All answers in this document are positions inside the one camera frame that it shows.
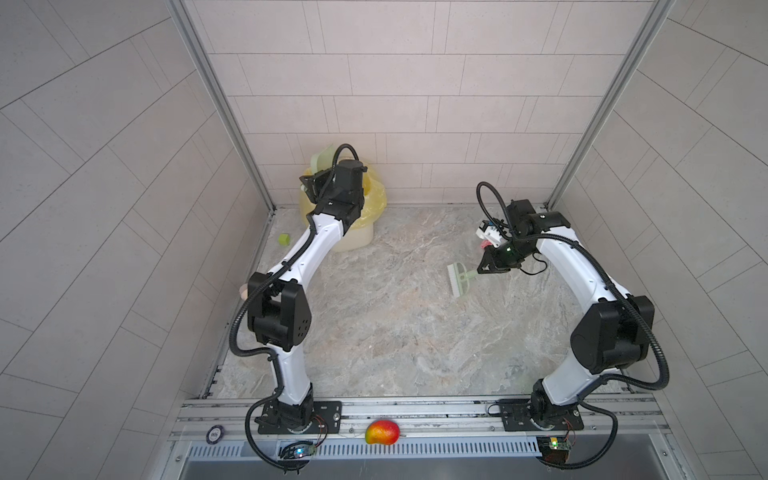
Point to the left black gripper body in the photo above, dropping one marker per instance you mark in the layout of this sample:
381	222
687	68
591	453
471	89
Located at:
317	188

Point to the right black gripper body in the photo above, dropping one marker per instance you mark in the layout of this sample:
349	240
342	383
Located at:
509	253

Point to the green hand brush white bristles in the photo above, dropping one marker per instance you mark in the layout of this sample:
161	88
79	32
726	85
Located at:
459	278

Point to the green dustpan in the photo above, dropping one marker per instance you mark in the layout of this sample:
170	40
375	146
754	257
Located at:
323	160

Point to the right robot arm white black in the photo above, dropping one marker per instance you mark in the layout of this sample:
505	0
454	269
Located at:
613	341

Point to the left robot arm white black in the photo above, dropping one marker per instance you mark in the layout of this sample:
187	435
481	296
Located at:
275	317

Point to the red yellow mango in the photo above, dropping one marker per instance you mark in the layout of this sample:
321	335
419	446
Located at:
382	432

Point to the right circuit board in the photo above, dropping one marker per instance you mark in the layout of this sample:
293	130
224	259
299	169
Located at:
555	450

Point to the circuit board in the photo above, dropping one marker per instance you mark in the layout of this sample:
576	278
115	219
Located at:
297	451
555	450

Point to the left circuit board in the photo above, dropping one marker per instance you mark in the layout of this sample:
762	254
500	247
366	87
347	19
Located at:
297	451

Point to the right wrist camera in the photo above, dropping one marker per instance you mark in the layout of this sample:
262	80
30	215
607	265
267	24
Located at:
487	230

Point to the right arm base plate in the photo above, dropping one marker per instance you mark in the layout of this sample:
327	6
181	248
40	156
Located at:
516	415

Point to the aluminium front rail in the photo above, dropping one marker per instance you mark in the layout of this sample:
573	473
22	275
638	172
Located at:
430	427

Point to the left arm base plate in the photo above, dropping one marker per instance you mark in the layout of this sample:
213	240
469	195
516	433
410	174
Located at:
324	417

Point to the poker chip on rail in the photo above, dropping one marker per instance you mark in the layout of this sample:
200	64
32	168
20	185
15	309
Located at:
215	434

